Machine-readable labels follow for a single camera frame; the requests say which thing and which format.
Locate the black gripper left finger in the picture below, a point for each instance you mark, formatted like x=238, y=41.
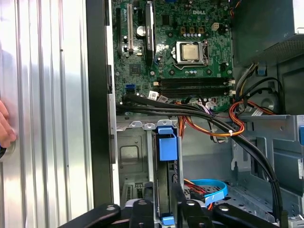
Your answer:
x=140, y=213

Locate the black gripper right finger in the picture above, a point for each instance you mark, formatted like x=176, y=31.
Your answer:
x=190, y=216

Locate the hard disk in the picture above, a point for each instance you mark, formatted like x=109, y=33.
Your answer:
x=167, y=147

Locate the perforated metal disk bay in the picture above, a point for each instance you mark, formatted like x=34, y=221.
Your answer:
x=133, y=154

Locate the metal disk bay cage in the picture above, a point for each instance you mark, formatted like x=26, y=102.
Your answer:
x=280, y=142

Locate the person's bare hand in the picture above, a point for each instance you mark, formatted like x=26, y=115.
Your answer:
x=4, y=128

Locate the black RAM slot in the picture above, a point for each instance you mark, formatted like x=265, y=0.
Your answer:
x=190, y=92
x=190, y=82

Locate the black open PC case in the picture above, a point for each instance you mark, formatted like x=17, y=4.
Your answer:
x=98, y=95

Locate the blue plastic bay carrier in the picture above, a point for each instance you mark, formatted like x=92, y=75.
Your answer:
x=302, y=135

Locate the green motherboard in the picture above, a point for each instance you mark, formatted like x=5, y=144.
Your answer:
x=171, y=71

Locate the silver CPU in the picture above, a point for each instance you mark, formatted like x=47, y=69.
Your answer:
x=190, y=52

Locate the CPU socket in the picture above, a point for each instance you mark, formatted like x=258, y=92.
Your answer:
x=206, y=51

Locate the black graphics card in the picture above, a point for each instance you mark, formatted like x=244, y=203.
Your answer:
x=149, y=31

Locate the black expansion slot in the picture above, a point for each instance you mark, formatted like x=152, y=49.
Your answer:
x=118, y=31

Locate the beige expansion slot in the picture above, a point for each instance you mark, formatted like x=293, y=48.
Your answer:
x=130, y=28

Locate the silver power supply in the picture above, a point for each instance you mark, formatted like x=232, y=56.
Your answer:
x=261, y=28

